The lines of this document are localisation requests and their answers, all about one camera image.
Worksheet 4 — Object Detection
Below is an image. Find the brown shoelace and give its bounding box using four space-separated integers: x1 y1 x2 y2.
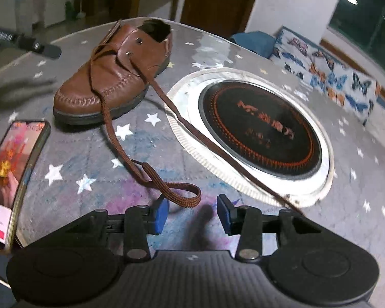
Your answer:
90 46 305 215

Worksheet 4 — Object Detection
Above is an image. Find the dark window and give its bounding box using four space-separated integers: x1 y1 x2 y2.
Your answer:
327 0 385 71

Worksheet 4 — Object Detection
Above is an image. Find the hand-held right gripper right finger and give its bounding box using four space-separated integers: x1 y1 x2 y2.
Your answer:
216 194 323 263

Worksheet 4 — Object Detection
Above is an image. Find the brown leather shoe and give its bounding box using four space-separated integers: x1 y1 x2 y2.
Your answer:
53 19 173 126

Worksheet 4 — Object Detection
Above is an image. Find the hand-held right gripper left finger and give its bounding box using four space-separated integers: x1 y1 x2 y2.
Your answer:
64 194 170 263

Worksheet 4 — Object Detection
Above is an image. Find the blue sofa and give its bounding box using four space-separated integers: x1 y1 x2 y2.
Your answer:
229 26 385 126

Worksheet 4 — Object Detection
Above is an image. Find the smartphone with lit screen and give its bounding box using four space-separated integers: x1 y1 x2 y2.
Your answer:
0 120 51 252

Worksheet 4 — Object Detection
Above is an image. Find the black round induction cooktop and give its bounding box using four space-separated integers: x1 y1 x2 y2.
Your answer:
178 75 331 201

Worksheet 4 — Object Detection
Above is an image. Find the butterfly print pillow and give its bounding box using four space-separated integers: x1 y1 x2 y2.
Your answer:
269 27 382 126

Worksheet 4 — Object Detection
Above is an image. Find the wooden door with frosted glass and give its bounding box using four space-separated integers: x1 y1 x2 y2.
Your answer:
180 0 264 39

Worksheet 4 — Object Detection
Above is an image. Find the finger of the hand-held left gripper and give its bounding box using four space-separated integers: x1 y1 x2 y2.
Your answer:
14 34 62 60

